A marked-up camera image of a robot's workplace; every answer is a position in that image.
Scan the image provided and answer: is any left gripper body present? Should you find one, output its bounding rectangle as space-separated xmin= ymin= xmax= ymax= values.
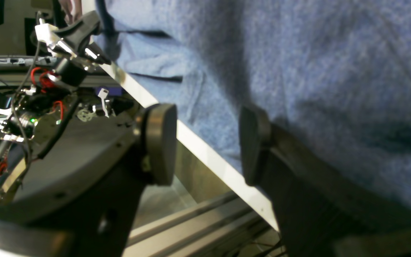
xmin=47 ymin=43 xmax=111 ymax=92

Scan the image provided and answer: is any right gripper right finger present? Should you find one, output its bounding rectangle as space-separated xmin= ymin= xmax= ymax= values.
xmin=239 ymin=105 xmax=411 ymax=257

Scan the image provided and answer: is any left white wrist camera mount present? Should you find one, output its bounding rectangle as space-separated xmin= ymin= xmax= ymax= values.
xmin=35 ymin=18 xmax=78 ymax=60

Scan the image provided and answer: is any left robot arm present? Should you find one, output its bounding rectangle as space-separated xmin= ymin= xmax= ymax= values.
xmin=0 ymin=11 xmax=110 ymax=206

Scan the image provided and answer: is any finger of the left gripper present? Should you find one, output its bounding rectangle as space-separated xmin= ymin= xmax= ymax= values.
xmin=54 ymin=10 xmax=101 ymax=50

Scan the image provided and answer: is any blue grey t-shirt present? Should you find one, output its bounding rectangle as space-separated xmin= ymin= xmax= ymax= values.
xmin=95 ymin=0 xmax=411 ymax=208

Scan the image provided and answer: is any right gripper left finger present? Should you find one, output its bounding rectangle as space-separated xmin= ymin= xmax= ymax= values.
xmin=0 ymin=104 xmax=177 ymax=257

